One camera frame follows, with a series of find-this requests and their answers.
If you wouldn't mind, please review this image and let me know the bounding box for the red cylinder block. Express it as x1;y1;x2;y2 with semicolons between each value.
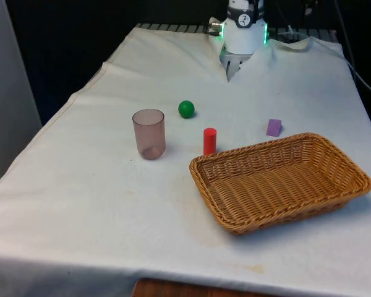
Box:
203;127;218;156

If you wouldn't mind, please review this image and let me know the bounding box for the purple triangular block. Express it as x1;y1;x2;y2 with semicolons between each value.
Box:
265;118;283;137

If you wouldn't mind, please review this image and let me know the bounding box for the wicker basket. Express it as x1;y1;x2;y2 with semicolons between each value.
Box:
189;132;371;235

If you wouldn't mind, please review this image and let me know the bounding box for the see-through pink cup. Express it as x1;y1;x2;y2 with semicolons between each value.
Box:
132;108;166;161

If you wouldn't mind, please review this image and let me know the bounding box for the green ball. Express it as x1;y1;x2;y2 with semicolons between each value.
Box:
177;100;195;119

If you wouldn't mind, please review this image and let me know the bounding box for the white cable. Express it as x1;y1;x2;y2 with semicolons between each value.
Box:
278;24;310;43

